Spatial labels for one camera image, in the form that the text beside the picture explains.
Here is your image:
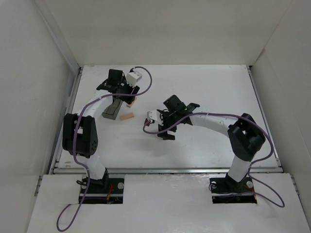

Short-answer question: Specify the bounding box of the wooden block numbered 55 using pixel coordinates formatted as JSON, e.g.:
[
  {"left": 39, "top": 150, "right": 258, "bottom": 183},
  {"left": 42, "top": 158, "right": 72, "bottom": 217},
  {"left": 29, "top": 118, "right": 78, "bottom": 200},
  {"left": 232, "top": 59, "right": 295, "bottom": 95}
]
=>
[{"left": 120, "top": 113, "right": 135, "bottom": 121}]

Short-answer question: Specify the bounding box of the long light wooden block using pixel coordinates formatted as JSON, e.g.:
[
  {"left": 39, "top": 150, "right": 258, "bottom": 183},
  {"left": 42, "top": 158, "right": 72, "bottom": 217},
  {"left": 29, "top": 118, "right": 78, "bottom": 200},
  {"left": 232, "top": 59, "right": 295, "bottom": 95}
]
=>
[{"left": 126, "top": 97, "right": 137, "bottom": 108}]

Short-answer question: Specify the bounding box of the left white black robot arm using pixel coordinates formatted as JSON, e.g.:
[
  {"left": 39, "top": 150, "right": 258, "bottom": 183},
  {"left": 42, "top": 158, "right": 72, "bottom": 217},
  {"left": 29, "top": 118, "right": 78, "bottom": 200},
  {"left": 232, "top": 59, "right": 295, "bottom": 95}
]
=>
[{"left": 62, "top": 68, "right": 142, "bottom": 187}]

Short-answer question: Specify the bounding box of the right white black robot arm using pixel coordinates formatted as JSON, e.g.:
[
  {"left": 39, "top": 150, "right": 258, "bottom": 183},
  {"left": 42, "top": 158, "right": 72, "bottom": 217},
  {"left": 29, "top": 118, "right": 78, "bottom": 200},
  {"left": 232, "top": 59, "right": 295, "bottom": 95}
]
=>
[{"left": 149, "top": 95, "right": 265, "bottom": 192}]

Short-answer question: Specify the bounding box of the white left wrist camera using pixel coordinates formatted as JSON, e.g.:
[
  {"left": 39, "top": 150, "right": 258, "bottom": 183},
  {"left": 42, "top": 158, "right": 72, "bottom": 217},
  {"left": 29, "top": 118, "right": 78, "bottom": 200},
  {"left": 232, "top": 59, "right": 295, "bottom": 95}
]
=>
[{"left": 125, "top": 71, "right": 142, "bottom": 87}]

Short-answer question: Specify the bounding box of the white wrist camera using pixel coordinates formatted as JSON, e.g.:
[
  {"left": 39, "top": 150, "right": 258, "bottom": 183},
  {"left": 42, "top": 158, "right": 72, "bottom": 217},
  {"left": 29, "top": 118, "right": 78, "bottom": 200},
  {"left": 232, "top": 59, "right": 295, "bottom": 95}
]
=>
[
  {"left": 146, "top": 110, "right": 163, "bottom": 125},
  {"left": 125, "top": 71, "right": 142, "bottom": 87}
]

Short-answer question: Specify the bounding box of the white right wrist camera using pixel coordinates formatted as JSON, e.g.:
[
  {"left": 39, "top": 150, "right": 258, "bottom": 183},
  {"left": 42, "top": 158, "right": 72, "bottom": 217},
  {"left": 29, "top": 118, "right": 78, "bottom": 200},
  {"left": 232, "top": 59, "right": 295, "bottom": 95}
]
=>
[{"left": 146, "top": 110, "right": 163, "bottom": 125}]

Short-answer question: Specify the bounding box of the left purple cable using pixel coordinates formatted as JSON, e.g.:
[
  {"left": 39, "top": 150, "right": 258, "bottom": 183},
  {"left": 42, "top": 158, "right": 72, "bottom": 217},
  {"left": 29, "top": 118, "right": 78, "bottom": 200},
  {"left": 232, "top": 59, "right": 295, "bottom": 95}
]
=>
[{"left": 56, "top": 66, "right": 153, "bottom": 232}]

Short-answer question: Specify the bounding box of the purple cable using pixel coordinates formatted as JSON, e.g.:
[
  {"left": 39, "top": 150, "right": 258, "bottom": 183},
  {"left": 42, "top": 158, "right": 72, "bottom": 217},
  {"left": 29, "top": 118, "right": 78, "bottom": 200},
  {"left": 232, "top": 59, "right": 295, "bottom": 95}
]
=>
[
  {"left": 56, "top": 66, "right": 153, "bottom": 232},
  {"left": 142, "top": 113, "right": 285, "bottom": 209}
]

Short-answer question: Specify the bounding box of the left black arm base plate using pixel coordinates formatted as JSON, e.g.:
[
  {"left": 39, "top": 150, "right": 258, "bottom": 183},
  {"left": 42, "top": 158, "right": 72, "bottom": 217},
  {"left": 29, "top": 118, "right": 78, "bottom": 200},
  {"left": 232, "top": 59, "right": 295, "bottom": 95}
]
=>
[{"left": 87, "top": 177, "right": 124, "bottom": 195}]

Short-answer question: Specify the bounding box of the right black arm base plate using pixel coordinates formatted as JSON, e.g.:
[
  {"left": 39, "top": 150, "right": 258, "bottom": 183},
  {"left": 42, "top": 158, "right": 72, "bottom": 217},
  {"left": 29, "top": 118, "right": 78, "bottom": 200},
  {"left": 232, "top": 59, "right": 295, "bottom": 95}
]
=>
[{"left": 209, "top": 177, "right": 254, "bottom": 195}]

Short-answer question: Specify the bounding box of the aluminium rail frame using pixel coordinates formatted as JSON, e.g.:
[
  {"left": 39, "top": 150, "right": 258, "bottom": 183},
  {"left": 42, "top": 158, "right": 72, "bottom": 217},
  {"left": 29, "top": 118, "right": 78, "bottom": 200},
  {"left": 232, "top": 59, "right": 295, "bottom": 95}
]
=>
[{"left": 54, "top": 65, "right": 282, "bottom": 180}]

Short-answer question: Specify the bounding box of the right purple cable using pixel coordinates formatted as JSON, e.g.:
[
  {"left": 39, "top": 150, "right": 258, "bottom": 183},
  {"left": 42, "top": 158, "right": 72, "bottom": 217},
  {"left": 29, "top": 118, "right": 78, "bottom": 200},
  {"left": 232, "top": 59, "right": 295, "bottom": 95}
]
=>
[{"left": 142, "top": 113, "right": 285, "bottom": 209}]

